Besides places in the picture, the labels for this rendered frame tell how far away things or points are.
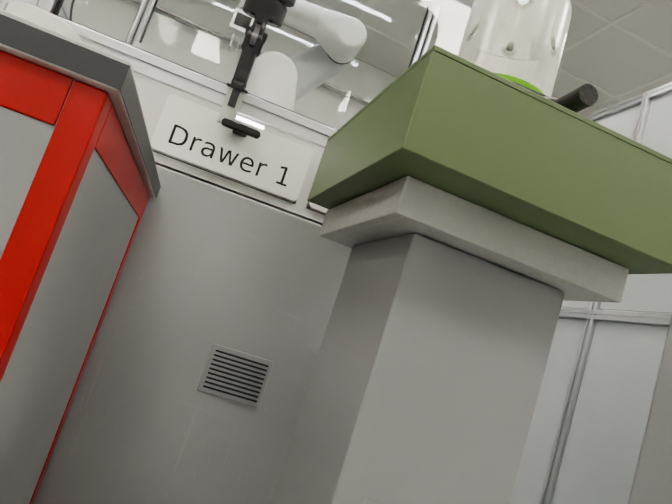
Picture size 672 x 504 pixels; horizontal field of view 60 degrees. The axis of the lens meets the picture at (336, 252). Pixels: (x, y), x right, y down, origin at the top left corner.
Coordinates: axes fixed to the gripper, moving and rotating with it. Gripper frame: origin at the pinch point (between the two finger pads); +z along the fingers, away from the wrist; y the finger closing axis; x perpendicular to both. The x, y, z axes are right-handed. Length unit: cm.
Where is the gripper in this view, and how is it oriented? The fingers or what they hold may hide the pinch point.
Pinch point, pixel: (230, 107)
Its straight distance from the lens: 113.1
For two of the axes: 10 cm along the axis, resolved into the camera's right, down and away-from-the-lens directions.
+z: -3.7, 9.1, 1.9
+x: 9.2, 3.3, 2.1
